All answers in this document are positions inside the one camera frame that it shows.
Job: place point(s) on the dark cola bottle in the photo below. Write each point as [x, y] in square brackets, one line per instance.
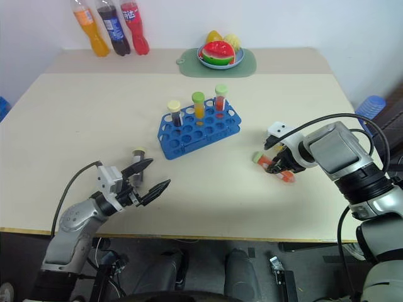
[113, 28]

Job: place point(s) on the blue test tube rack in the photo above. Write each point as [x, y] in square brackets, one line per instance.
[201, 133]

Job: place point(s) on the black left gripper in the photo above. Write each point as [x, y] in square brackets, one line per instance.
[131, 195]

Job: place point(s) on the yellow toy pepper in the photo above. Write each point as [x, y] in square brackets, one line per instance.
[214, 36]

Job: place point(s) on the orange soda bottle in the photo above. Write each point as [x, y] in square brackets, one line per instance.
[91, 28]

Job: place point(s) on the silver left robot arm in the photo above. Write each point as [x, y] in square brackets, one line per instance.
[70, 234]

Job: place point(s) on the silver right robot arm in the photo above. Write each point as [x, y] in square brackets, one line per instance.
[343, 154]

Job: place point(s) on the dark brown furniture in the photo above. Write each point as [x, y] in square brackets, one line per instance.
[395, 116]

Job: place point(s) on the orange test tube green cap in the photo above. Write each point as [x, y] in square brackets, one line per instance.
[198, 105]

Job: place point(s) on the blue plastic crate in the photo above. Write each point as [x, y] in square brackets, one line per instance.
[3, 108]

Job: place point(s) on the dark test tube cream cap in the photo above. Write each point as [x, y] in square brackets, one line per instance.
[175, 113]

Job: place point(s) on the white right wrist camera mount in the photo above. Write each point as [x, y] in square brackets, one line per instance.
[278, 129]

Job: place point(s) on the metal caster bracket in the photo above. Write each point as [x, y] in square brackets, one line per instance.
[281, 277]

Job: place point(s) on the toy watermelon slice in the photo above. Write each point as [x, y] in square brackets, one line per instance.
[218, 52]

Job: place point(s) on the yellow toy pineapple piece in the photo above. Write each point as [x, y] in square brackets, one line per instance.
[233, 40]

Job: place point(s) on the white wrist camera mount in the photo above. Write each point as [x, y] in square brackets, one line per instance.
[278, 129]
[108, 181]

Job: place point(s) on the red test tube pale-green cap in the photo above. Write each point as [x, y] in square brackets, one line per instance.
[220, 97]

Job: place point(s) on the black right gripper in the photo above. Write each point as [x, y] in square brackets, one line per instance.
[287, 162]

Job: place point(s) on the black curved base rim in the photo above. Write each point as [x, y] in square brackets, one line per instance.
[182, 296]

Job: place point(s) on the white shoe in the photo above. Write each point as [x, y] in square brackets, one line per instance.
[5, 292]

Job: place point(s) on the black stand frame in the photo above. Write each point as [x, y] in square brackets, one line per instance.
[105, 273]

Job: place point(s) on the dark rounded shape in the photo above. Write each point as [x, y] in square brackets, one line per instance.
[245, 273]
[167, 270]

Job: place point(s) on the blue plate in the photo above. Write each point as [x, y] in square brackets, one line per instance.
[220, 65]

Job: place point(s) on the red soda bottle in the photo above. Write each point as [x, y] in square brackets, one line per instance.
[135, 28]

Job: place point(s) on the clear test tube cream cap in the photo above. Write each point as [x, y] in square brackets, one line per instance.
[138, 154]

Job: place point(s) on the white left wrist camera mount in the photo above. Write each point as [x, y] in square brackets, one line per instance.
[108, 181]

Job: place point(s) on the red test tube green cap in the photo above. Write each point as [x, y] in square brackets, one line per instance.
[263, 159]

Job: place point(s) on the green cutting mat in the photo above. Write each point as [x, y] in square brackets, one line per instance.
[217, 71]

